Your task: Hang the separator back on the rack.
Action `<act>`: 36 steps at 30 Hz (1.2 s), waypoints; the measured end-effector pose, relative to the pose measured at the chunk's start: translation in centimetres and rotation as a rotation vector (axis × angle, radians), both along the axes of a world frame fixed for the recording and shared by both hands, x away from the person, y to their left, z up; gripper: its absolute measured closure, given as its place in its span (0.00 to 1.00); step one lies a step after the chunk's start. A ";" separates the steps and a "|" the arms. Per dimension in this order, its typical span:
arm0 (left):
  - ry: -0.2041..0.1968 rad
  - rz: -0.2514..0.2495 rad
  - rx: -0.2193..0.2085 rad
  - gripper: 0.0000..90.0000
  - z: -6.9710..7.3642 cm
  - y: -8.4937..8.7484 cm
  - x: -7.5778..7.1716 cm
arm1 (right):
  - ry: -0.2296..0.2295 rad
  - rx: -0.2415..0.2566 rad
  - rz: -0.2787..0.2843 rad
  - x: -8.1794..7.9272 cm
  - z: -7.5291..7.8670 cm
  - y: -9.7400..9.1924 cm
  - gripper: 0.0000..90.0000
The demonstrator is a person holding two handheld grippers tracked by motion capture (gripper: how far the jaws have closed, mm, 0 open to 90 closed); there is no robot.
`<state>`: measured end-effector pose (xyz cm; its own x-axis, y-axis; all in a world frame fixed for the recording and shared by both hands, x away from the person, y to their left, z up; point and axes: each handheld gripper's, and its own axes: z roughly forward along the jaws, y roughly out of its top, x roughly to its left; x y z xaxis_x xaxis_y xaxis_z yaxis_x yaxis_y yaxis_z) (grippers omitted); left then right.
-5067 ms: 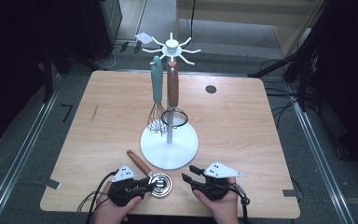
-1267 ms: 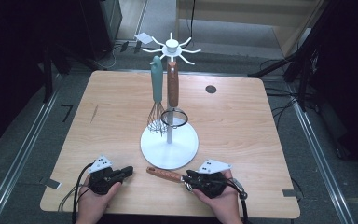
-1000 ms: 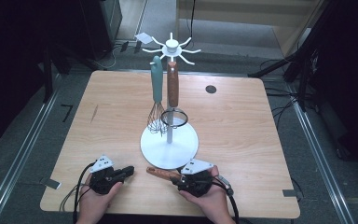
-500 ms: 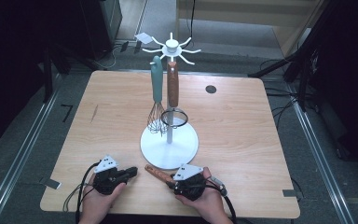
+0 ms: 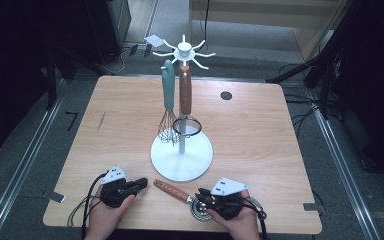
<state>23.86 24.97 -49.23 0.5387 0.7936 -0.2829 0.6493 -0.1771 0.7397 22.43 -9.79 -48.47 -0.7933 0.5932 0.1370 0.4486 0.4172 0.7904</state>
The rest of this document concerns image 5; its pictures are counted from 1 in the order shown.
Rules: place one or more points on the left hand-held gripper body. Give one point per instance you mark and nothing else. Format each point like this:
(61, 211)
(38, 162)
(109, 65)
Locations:
(115, 190)

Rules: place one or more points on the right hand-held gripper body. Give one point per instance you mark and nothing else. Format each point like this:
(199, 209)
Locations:
(228, 203)

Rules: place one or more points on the white utensil stand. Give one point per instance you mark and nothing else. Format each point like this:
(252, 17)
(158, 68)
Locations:
(180, 166)

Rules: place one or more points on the person's right hand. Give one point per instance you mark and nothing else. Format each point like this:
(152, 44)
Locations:
(243, 228)

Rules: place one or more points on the person's left hand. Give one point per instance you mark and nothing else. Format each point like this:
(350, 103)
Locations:
(105, 220)

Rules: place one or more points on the black wristwatch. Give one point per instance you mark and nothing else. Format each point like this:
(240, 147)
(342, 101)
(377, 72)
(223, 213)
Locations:
(259, 208)

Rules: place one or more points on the grey tape piece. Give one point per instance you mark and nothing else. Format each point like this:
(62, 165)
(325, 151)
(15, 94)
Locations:
(57, 197)

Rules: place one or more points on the dark round table grommet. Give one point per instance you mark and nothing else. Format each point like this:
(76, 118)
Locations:
(226, 95)

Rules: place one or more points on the white paper sheet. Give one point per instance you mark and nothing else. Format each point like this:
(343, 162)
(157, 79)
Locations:
(154, 40)

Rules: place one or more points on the black metal stand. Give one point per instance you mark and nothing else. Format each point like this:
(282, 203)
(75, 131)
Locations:
(293, 71)

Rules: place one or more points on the black cabinet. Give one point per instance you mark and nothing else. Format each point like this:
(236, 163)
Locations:
(110, 30)

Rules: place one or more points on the aluminium floor rail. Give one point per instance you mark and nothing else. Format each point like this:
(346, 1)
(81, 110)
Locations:
(343, 173)
(20, 173)

